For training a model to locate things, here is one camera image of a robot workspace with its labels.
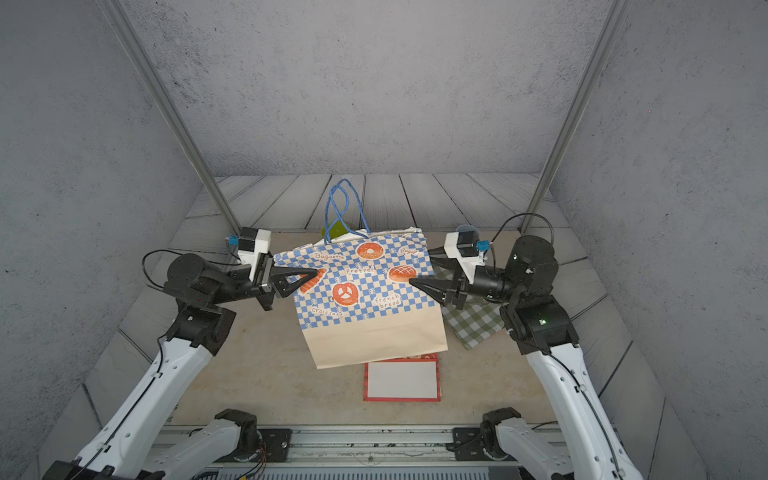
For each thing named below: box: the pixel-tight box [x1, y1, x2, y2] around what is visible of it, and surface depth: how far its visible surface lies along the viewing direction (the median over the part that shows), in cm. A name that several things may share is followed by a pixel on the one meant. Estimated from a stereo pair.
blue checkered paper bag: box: [273, 179, 449, 369], surface depth 58 cm
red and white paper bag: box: [363, 352, 442, 402], surface depth 84 cm
